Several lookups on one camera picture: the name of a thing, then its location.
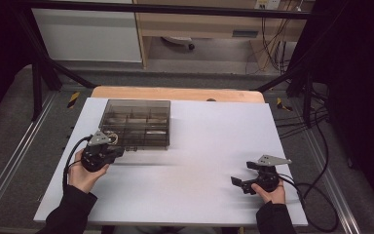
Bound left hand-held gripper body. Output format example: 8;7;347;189
80;130;116;174

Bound hanging black cables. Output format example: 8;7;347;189
243;16;294;75

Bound light wooden desk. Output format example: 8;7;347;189
132;0;317;68

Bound right hand-held gripper black cable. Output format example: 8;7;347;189
279;116;341;234

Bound dark curtain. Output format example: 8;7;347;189
300;0;374;215
0;0;35;135

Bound black metal stand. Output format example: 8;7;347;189
13;9;97;122
254;61;330;129

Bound person's right hand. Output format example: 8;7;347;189
250;179;287;206

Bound hand-held gripper black cable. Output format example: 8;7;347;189
279;116;341;234
61;135;93;191

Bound smoky clear drawer box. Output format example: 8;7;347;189
97;98;172;152

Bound white cabinet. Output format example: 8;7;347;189
32;7;143;63

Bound aluminium rail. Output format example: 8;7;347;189
0;92;58;222
300;128;362;234

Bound white power strip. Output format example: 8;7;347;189
253;0;282;11

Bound black floor cables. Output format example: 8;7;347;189
273;91;331;140

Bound black metal frame bar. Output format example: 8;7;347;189
13;0;318;20

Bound chair base with caster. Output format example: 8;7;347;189
160;35;197;52

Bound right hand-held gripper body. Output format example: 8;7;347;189
248;154;293;193

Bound wooden table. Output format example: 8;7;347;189
90;85;267;104

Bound person's left hand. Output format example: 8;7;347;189
66;148;111;195

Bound left hand-held gripper black cable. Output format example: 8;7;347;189
61;135;93;191

